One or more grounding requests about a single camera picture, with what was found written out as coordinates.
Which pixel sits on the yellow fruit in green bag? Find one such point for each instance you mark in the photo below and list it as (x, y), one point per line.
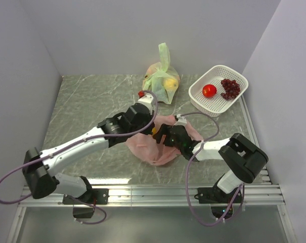
(170, 84)

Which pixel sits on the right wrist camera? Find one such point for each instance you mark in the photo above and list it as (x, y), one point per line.
(180, 120)

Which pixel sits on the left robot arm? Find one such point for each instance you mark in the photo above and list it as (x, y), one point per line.
(43, 169)

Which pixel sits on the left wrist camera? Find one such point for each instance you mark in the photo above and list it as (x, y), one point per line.
(147, 99)

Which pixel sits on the pink plastic bag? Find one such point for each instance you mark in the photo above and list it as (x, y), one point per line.
(146, 149)

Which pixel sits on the yellow fruit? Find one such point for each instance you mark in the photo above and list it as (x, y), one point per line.
(154, 130)
(170, 84)

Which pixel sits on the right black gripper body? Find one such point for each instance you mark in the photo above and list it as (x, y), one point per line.
(170, 141)

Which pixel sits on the white perforated plastic basket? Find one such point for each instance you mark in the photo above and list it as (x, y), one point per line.
(215, 105)

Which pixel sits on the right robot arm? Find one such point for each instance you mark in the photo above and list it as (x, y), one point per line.
(243, 157)

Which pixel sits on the green plastic bag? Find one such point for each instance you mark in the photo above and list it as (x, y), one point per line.
(155, 82)

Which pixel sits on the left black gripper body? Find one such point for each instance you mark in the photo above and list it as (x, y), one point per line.
(147, 120)

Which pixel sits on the dark red grape bunch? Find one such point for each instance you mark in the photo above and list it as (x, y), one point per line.
(231, 87)

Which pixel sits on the red apple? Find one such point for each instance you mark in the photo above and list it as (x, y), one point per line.
(209, 91)

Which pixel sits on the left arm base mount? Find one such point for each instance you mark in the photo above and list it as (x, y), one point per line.
(84, 206)

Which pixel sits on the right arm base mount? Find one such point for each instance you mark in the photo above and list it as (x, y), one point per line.
(216, 196)

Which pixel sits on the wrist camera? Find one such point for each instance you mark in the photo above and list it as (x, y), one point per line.
(147, 99)
(180, 120)

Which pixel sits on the aluminium front rail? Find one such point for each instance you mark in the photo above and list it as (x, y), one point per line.
(162, 196)

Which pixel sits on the orange fruit in green bag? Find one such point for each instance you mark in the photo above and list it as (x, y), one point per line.
(152, 69)

